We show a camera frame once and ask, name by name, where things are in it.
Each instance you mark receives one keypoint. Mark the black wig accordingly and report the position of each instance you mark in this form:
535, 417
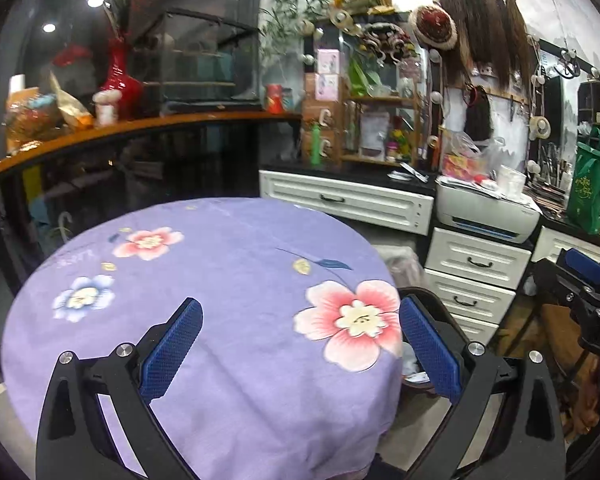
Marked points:
477, 120

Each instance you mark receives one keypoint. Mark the glass candy bowl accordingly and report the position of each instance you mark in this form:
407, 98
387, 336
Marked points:
30, 120

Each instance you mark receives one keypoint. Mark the ornate dark headdress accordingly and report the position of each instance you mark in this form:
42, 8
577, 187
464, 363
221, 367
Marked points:
387, 42

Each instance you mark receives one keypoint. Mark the tan box with pink picture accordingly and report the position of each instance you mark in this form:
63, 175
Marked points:
312, 87

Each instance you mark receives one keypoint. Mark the red vase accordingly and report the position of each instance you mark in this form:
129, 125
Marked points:
125, 90

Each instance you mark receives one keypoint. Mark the wooden shelf rack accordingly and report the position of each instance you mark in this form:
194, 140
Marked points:
380, 100

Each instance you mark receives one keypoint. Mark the small bin with white liner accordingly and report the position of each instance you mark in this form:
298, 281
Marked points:
405, 265

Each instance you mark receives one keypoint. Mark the small jar with white lid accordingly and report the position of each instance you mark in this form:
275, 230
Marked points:
106, 112

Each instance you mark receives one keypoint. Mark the cluster of makeup brushes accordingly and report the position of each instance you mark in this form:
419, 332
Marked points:
555, 175

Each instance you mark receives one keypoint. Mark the red hat with fur trim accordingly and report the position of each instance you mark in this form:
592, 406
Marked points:
432, 27

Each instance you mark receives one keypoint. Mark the red tin can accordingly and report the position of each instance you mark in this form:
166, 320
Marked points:
275, 100

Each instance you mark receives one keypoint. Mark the purple floral tablecloth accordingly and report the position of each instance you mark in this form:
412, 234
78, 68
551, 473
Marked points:
230, 310

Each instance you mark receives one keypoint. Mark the person's right hand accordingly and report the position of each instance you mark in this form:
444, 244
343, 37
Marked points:
597, 417

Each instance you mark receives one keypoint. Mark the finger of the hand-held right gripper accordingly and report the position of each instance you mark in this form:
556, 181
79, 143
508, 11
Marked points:
555, 287
585, 265

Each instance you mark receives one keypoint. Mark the wide white drawer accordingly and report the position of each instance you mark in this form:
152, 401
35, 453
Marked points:
380, 210

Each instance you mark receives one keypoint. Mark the green gift bag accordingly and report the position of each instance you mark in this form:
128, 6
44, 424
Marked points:
587, 190

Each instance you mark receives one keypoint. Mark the dried red branches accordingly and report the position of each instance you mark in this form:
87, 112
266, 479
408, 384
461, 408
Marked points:
127, 10

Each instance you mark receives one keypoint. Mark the green bottle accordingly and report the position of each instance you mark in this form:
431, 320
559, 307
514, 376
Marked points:
316, 147

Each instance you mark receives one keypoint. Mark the white desk drawer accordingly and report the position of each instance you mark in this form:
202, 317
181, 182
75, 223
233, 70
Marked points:
555, 242

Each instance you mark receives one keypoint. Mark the glass display case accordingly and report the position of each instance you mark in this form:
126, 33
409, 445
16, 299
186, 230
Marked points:
200, 60

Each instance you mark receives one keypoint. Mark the dark trash bin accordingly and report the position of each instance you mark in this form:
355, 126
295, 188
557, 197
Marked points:
447, 317

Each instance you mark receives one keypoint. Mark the orange curved counter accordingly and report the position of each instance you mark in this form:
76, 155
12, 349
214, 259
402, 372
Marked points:
130, 127

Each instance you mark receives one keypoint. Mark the brown packet with white label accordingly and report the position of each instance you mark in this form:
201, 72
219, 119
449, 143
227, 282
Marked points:
372, 135

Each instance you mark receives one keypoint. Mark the hanging brown hair extensions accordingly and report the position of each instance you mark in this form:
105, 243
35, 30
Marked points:
480, 35

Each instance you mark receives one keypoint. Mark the white printer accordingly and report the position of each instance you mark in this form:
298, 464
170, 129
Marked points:
480, 207

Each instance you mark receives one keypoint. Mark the green leafy branches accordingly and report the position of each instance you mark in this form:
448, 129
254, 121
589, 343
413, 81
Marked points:
285, 20

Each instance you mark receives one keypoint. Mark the tan paper bag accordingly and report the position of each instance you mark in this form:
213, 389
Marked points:
72, 107

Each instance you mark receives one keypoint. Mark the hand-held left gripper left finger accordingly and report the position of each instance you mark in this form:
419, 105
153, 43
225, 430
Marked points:
172, 350

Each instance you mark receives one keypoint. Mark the clear bag with red items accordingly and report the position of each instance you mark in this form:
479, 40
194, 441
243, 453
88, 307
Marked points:
462, 165

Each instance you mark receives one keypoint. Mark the pink photo card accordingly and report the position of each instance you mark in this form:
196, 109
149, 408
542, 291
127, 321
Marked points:
328, 62

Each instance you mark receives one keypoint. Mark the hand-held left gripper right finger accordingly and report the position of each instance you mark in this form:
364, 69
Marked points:
430, 355

